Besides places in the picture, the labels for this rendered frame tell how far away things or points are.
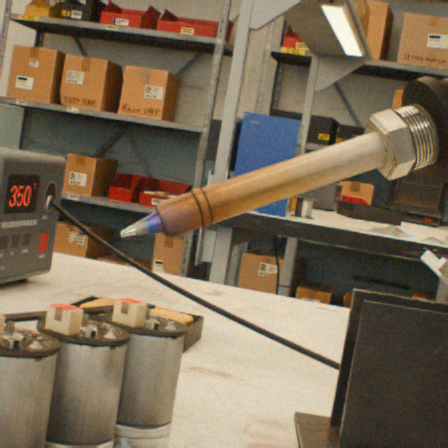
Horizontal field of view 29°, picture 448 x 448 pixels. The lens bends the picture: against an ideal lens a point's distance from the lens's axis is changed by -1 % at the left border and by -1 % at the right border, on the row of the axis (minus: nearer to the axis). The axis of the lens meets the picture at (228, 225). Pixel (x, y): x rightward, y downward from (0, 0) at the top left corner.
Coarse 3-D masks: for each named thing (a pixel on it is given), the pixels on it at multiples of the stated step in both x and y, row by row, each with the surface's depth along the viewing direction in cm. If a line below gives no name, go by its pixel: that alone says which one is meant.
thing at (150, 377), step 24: (144, 336) 25; (168, 336) 25; (144, 360) 25; (168, 360) 25; (144, 384) 25; (168, 384) 25; (120, 408) 25; (144, 408) 25; (168, 408) 25; (120, 432) 25; (144, 432) 25; (168, 432) 26
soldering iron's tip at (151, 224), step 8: (152, 216) 19; (136, 224) 19; (144, 224) 19; (152, 224) 19; (160, 224) 19; (120, 232) 19; (128, 232) 19; (136, 232) 19; (144, 232) 19; (152, 232) 19; (160, 232) 19
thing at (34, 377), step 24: (0, 360) 20; (24, 360) 20; (48, 360) 21; (0, 384) 20; (24, 384) 20; (48, 384) 21; (0, 408) 20; (24, 408) 20; (48, 408) 21; (0, 432) 20; (24, 432) 20
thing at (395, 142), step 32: (384, 128) 19; (416, 128) 19; (288, 160) 19; (320, 160) 19; (352, 160) 19; (384, 160) 20; (416, 160) 20; (192, 192) 19; (224, 192) 19; (256, 192) 19; (288, 192) 19; (192, 224) 19
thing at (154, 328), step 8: (104, 320) 25; (160, 320) 26; (168, 320) 26; (176, 320) 27; (128, 328) 25; (136, 328) 25; (144, 328) 25; (152, 328) 25; (160, 328) 25; (176, 328) 25; (184, 328) 26
